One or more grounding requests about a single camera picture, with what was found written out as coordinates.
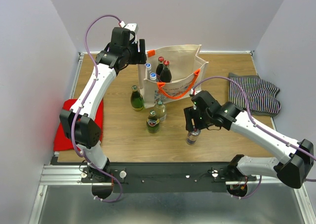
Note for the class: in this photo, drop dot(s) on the front green beer bottle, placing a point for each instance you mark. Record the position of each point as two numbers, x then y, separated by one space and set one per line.
152 122

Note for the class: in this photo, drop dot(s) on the cola glass bottle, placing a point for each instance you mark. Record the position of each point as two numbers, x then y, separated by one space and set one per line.
165 75
159 67

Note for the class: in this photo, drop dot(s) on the clear glass soda bottle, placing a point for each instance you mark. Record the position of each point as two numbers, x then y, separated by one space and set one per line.
160 110

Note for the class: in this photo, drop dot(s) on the clear plastic water bottle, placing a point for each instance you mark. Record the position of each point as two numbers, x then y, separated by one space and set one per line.
148 68

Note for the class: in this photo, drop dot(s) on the striped folded cloth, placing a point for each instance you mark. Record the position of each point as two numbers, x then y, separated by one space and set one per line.
261 94

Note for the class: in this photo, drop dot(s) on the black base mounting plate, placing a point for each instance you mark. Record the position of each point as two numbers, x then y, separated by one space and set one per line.
165 177

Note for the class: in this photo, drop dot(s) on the beige canvas tote bag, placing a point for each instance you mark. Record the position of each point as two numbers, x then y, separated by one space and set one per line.
187 70

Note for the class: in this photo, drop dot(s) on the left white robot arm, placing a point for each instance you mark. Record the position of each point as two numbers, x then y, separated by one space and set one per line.
78 122

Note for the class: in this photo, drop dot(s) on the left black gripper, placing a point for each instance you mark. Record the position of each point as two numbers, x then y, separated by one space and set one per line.
140 58

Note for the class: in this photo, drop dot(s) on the green glass bottle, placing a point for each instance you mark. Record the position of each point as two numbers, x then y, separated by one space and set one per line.
136 99

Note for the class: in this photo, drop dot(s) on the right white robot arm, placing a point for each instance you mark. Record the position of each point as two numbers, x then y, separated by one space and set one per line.
292 160

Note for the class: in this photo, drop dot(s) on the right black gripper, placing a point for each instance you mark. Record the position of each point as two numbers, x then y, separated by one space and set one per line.
190 112

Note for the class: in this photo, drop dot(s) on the blue label water bottle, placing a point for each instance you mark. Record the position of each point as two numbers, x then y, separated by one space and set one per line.
153 77

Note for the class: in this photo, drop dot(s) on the red folded cloth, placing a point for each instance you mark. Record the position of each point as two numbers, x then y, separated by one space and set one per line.
61 142

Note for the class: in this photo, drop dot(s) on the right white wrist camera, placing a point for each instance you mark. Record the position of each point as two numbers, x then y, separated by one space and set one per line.
193 92

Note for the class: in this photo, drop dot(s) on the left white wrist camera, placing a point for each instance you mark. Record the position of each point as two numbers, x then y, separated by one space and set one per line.
133 27

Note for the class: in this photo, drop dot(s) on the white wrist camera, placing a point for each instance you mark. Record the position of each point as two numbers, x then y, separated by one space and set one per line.
133 27
193 92

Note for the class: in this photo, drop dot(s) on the red bull energy can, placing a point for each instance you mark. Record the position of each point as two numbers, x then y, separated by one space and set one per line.
192 136

